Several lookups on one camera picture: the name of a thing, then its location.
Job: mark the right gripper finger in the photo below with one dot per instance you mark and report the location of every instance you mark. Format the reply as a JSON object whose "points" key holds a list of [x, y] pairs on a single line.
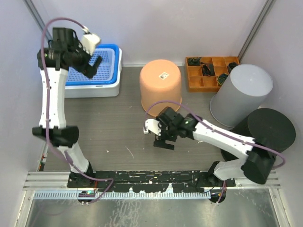
{"points": [[169, 146], [159, 144]]}

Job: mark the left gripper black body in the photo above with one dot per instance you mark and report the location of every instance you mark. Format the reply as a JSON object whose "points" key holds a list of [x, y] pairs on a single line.
{"points": [[81, 59]]}

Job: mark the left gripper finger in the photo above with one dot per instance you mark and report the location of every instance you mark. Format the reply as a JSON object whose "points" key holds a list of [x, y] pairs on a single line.
{"points": [[97, 63], [88, 72]]}

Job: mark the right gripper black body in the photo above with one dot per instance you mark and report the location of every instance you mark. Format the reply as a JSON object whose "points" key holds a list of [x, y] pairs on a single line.
{"points": [[167, 132]]}

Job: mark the blue plastic tub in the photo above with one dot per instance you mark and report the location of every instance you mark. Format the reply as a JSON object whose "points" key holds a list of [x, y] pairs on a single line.
{"points": [[114, 79]]}

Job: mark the orange plastic bucket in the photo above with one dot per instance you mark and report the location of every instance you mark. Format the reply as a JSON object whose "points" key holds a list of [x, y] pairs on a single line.
{"points": [[160, 80]]}

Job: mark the grey plastic bucket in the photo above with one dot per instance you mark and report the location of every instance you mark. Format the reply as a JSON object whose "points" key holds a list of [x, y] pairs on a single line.
{"points": [[244, 90]]}

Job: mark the black plastic bucket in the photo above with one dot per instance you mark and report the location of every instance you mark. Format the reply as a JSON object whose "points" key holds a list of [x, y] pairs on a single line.
{"points": [[269, 128]]}

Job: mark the blue perforated basket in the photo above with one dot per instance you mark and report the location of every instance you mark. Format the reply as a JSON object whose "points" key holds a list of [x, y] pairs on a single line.
{"points": [[104, 73]]}

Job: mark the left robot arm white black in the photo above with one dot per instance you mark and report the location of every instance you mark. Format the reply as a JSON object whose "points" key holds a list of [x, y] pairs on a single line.
{"points": [[65, 51]]}

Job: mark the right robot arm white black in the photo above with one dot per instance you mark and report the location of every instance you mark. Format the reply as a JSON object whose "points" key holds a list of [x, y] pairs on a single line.
{"points": [[249, 161]]}

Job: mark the white plastic tub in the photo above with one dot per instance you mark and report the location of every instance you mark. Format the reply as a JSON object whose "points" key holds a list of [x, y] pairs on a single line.
{"points": [[94, 90]]}

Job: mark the orange wooden compartment tray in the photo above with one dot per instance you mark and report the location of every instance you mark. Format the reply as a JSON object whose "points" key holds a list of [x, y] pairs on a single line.
{"points": [[208, 73]]}

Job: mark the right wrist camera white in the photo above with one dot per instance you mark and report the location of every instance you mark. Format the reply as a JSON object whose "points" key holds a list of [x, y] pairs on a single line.
{"points": [[152, 125]]}

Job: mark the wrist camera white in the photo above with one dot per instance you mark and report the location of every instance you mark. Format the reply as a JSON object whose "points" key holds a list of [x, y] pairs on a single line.
{"points": [[152, 125], [89, 42]]}

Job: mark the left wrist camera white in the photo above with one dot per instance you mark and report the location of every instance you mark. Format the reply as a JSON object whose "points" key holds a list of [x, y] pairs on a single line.
{"points": [[89, 42]]}

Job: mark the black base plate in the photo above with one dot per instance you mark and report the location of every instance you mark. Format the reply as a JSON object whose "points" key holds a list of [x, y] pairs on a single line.
{"points": [[159, 181]]}

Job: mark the aluminium rail frame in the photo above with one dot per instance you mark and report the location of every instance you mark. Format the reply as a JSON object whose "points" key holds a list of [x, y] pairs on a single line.
{"points": [[56, 185]]}

